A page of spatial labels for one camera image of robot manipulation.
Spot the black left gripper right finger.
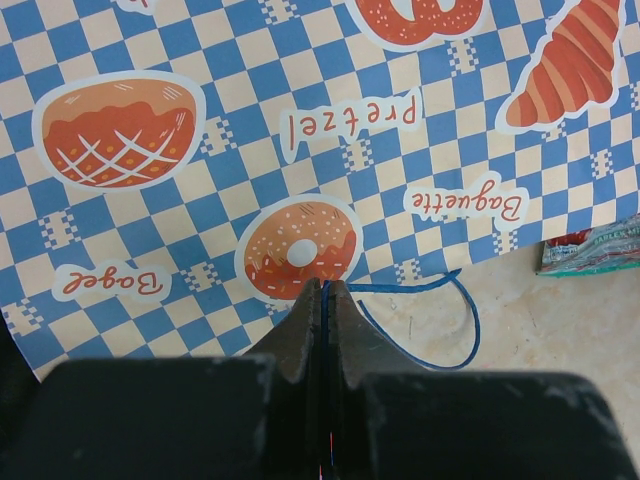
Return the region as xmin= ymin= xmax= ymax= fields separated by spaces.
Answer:
xmin=329 ymin=282 xmax=638 ymax=479

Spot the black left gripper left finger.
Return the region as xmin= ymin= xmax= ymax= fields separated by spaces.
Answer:
xmin=1 ymin=280 xmax=321 ymax=479

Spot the black floral plush blanket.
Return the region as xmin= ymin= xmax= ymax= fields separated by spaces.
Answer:
xmin=0 ymin=316 xmax=40 ymax=454

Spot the blue checkered paper bag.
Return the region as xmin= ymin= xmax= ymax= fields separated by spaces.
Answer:
xmin=1 ymin=1 xmax=639 ymax=376

